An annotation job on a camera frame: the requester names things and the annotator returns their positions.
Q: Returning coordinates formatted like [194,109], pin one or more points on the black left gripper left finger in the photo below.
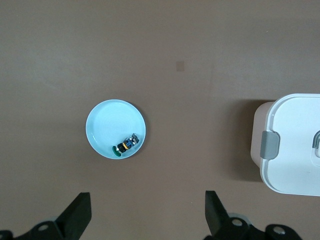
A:
[72,217]

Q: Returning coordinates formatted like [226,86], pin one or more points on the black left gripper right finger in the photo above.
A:
[217,215]

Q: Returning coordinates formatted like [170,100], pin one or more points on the white lidded box grey latches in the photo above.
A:
[295,140]

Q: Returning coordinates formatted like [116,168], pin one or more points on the light blue round plate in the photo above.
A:
[112,122]

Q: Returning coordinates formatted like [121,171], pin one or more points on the tan tape patch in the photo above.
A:
[180,66]

